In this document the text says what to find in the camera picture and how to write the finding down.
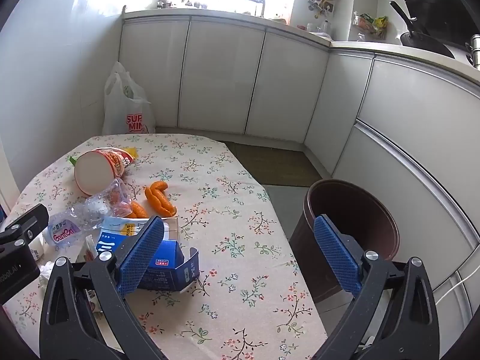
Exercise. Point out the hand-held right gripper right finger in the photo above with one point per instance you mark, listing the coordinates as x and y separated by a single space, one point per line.
335 255

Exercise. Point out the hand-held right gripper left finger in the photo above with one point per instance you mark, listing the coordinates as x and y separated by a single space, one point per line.
140 258

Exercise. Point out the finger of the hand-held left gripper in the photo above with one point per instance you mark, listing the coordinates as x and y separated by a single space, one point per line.
26 225

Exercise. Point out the blue drink carton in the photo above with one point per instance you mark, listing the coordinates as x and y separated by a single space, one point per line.
165 270

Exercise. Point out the crushed clear plastic bottle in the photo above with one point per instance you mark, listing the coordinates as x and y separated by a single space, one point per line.
63 228

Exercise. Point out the dark blue box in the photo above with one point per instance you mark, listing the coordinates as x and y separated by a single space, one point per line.
116 228

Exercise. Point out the brown trash bin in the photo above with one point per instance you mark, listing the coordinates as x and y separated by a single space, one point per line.
348 210

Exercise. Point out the small orange peel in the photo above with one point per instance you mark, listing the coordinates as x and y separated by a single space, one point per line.
138 210

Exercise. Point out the large orange peel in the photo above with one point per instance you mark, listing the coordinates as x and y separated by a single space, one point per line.
157 198

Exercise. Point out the red instant noodle cup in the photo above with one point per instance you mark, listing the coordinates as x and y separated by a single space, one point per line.
93 172

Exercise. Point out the crumpled white tissue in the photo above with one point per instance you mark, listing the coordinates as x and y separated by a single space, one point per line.
47 270

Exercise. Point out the red white wrapper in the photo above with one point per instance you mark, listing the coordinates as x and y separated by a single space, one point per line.
88 249

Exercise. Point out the green wrapper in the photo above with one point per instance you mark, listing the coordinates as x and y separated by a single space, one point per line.
72 160

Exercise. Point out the brown floor mat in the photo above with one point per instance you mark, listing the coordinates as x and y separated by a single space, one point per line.
270 165

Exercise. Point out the floral tablecloth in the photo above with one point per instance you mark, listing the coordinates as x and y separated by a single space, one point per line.
232 195

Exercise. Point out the white plastic shopping bag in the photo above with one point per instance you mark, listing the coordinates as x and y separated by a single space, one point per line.
123 112

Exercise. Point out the white kitchen cabinets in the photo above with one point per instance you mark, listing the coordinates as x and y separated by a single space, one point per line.
225 75

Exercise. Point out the black wok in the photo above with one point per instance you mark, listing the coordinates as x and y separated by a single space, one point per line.
423 43

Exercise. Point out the steel pot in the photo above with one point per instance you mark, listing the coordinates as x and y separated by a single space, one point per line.
474 50

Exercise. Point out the hanging kitchen utensils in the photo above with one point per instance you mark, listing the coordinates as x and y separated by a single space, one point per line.
322 2

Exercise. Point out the row of windowsill ornaments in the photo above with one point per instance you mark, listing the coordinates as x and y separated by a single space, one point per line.
180 3

